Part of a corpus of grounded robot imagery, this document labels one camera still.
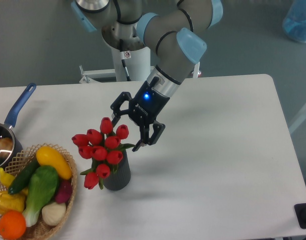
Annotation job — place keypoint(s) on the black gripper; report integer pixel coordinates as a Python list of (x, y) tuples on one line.
[(143, 110)]

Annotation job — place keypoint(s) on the red tulip bouquet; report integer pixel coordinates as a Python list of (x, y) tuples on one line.
[(104, 148)]

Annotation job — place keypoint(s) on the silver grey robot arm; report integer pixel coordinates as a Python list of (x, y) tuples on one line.
[(160, 51)]

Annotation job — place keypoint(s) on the dark grey ribbed vase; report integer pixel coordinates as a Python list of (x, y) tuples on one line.
[(120, 179)]

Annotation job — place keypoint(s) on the yellow squash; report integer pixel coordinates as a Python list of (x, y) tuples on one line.
[(48, 156)]

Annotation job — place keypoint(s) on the purple red onion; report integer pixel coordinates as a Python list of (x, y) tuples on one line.
[(64, 192)]

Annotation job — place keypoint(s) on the green bok choy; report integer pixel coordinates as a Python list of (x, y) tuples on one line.
[(41, 189)]

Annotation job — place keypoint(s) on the woven wicker basket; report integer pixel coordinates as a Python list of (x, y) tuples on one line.
[(42, 231)]

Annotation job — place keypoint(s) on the white garlic bulb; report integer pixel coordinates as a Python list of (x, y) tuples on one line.
[(53, 213)]

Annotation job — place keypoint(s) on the dark green cucumber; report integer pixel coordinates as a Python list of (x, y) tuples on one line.
[(22, 180)]

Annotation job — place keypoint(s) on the brown bread roll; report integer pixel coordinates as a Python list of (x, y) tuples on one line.
[(6, 146)]

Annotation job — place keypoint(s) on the yellow banana pepper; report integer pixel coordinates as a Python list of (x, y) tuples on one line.
[(6, 179)]

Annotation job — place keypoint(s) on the yellow pumpkin gourd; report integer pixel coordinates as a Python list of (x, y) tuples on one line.
[(15, 202)]

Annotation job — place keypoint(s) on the orange fruit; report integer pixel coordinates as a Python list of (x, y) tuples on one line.
[(12, 225)]

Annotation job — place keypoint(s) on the black device at edge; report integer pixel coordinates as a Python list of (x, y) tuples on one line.
[(300, 210)]

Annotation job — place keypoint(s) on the blue handled saucepan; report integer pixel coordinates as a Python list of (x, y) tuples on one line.
[(6, 128)]

